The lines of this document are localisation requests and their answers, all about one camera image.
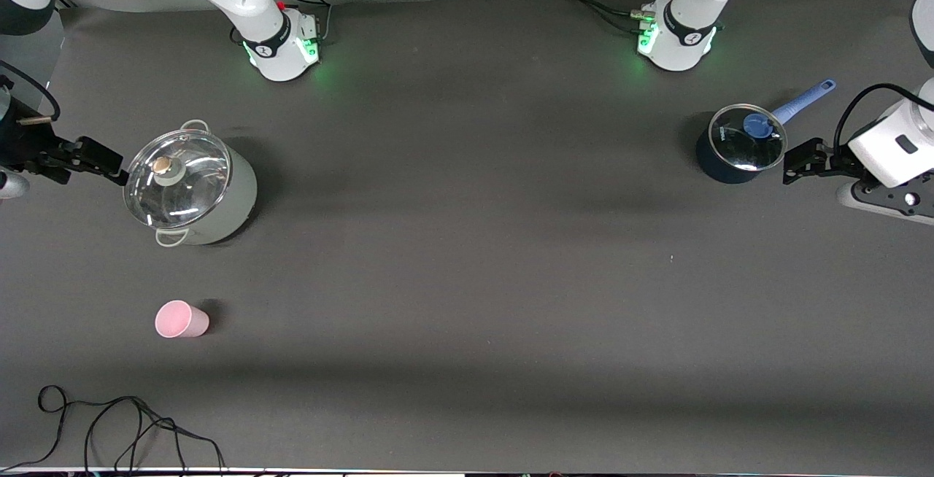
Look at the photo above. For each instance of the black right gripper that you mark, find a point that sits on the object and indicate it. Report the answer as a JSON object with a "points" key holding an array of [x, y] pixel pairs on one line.
{"points": [[22, 143]]}

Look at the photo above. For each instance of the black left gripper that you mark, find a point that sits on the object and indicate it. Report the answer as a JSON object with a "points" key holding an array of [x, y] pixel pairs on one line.
{"points": [[833, 164]]}

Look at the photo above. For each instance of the pink cup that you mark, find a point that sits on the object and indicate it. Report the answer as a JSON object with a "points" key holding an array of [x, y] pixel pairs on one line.
{"points": [[179, 320]]}

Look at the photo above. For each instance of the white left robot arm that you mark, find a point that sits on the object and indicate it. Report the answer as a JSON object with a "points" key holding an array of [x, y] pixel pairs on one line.
{"points": [[682, 47]]}

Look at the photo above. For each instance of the small glass lid blue knob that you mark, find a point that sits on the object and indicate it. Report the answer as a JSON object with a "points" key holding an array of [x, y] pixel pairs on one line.
{"points": [[737, 149]]}

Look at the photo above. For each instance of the dark blue saucepan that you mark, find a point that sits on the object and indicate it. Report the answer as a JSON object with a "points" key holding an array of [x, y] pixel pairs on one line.
{"points": [[719, 171]]}

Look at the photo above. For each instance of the large glass pot lid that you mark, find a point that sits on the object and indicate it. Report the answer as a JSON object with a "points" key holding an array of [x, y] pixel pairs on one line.
{"points": [[190, 192]]}

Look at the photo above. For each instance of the pale grey-green stockpot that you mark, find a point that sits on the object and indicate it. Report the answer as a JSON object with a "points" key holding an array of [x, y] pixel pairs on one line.
{"points": [[233, 192]]}

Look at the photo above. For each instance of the dark grey table mat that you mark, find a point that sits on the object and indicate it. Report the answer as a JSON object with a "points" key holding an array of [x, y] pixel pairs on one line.
{"points": [[467, 243]]}

